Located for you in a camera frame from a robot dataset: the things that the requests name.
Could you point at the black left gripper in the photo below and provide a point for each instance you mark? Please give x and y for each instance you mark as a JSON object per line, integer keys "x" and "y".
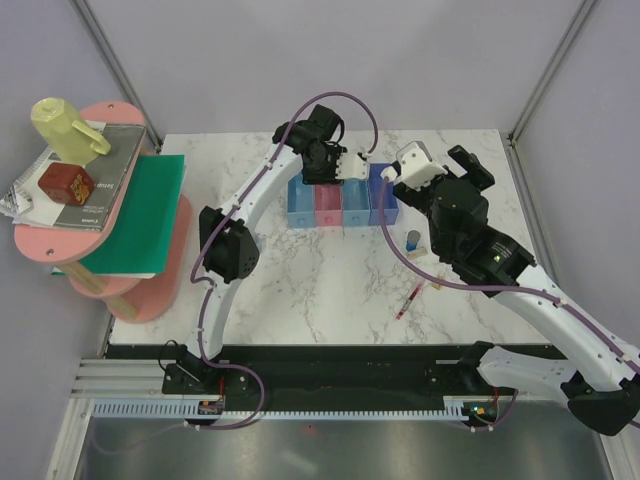
{"x": 311, "y": 178}

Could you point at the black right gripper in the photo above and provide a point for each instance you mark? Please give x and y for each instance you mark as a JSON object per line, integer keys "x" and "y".
{"x": 418, "y": 198}

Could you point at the blue glue stick grey cap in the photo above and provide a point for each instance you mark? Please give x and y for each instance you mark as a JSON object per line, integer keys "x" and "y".
{"x": 412, "y": 240}

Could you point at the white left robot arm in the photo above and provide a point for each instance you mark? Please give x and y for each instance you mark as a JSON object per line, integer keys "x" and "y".
{"x": 228, "y": 245}

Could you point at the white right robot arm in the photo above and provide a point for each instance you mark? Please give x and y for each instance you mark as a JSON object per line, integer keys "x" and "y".
{"x": 598, "y": 378}

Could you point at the pink drawer box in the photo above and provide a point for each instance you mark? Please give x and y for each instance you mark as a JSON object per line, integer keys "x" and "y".
{"x": 328, "y": 205}

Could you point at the white eraser stick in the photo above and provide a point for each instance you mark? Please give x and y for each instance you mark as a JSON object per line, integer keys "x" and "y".
{"x": 417, "y": 253}

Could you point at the light blue drawer box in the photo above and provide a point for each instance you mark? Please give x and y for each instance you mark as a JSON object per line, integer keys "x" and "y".
{"x": 300, "y": 206}

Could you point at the purple drawer box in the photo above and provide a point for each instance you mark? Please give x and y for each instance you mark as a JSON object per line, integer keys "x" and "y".
{"x": 375, "y": 187}

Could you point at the teal blue drawer box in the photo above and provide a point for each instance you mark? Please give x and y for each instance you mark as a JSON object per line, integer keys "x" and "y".
{"x": 355, "y": 203}

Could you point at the red pen right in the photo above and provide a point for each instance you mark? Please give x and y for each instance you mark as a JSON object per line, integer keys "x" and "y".
{"x": 409, "y": 300}

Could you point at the green folder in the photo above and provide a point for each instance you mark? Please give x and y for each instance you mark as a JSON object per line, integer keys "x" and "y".
{"x": 138, "y": 246}

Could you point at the grey manual book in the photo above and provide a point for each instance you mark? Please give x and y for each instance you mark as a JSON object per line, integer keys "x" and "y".
{"x": 108, "y": 172}

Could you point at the red cube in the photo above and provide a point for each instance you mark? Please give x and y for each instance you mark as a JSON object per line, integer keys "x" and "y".
{"x": 66, "y": 184}

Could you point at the yellow mug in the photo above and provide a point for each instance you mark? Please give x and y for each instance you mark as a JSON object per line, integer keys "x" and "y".
{"x": 66, "y": 132}

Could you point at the spiral notebook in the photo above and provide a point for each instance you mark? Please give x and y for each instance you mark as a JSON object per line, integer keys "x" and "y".
{"x": 25, "y": 203}

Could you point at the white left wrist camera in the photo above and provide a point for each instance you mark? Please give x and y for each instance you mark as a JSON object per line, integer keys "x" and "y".
{"x": 352, "y": 166}

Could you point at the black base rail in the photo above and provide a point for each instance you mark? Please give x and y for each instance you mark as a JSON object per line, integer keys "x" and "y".
{"x": 317, "y": 378}

